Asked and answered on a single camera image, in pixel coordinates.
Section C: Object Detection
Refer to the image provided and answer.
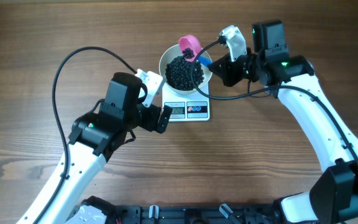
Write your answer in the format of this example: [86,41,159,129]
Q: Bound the pink scoop blue handle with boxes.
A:
[178,35,202,62]

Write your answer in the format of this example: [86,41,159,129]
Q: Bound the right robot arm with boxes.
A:
[209,20,358,223]

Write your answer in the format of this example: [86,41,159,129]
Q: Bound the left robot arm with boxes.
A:
[19,70,172,223]

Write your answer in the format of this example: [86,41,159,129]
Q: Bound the white digital kitchen scale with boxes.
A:
[162,83,210,122]

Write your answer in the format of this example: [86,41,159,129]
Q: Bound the black beans in bowl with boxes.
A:
[165,48,204,91]

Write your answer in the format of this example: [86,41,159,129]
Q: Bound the white round bowl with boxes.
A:
[159,44,212,95]

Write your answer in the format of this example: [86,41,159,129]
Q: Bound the right black camera cable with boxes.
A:
[189,39,358,224]

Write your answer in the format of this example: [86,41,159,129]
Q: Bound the black camera cable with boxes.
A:
[189,39,358,224]
[31,46,138,224]

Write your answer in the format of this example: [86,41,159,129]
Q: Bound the left black camera cable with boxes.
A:
[31,46,138,224]

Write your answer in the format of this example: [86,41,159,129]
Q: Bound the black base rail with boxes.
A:
[73,195,285,224]

